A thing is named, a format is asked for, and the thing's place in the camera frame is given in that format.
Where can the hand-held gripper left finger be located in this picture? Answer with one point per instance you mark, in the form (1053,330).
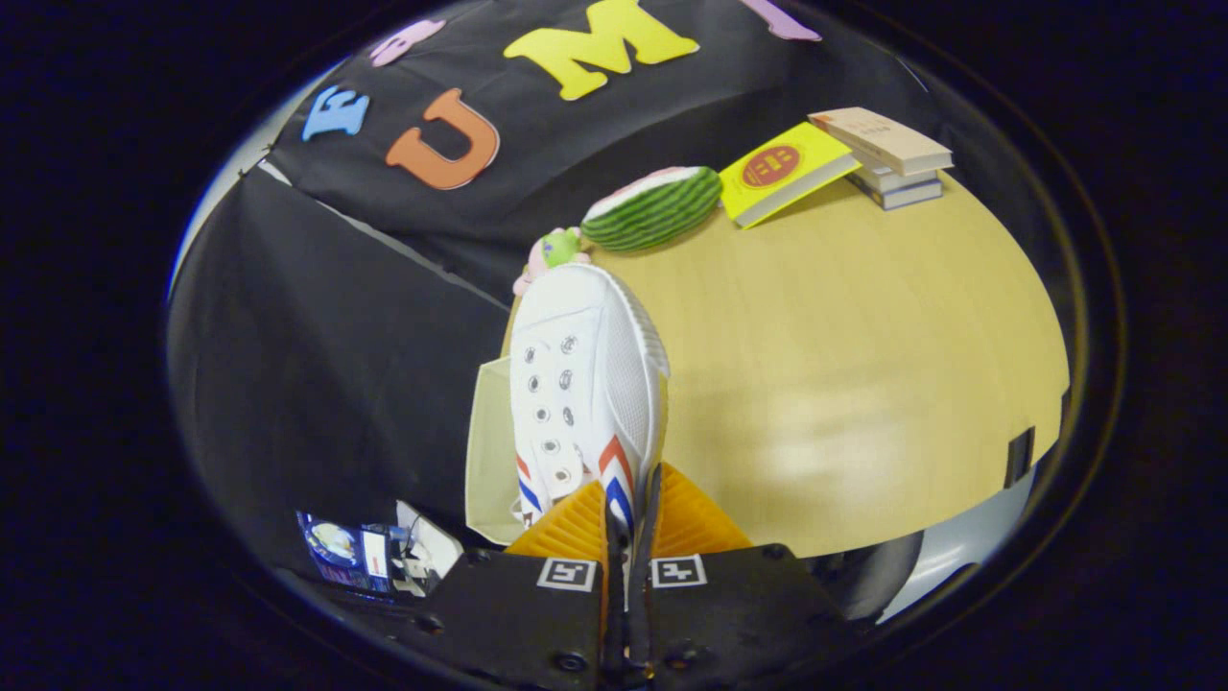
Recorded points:
(537,624)

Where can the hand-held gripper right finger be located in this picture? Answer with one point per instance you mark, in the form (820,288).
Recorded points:
(729,624)

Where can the cream fabric storage box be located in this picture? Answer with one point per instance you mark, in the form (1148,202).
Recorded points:
(489,451)

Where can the white canvas shoe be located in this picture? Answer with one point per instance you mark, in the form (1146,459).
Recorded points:
(595,374)

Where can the white paper box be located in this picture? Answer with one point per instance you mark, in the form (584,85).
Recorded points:
(432,547)

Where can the blue printed carton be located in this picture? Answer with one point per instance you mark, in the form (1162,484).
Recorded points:
(336,549)

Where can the black table clip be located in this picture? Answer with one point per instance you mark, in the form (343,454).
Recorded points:
(1020,458)

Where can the pink and green plush toy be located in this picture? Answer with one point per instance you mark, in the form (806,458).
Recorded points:
(556,251)

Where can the watermelon slice plush toy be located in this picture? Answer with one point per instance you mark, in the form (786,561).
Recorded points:
(652,211)

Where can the yellow book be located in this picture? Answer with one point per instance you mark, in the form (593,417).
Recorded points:
(782,171)

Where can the thick grey book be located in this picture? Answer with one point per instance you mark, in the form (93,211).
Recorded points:
(907,194)

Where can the thin grey book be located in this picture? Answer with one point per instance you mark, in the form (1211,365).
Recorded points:
(892,177)

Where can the tan book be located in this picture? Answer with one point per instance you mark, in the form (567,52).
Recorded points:
(878,137)

